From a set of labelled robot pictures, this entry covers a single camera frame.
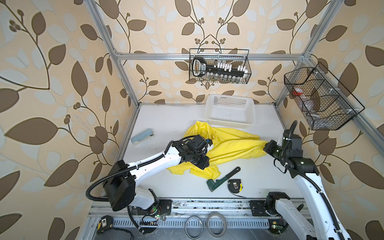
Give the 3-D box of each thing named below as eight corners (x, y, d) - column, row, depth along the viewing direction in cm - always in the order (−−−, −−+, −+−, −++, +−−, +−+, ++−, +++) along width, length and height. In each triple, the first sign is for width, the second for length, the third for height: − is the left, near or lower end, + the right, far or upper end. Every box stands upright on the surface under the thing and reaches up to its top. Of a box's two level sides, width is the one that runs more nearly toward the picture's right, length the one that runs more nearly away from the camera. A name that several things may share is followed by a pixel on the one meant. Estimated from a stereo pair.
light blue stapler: (134, 146, 99) (131, 142, 96) (132, 140, 102) (129, 136, 98) (155, 136, 104) (154, 132, 100) (153, 131, 107) (151, 127, 103)
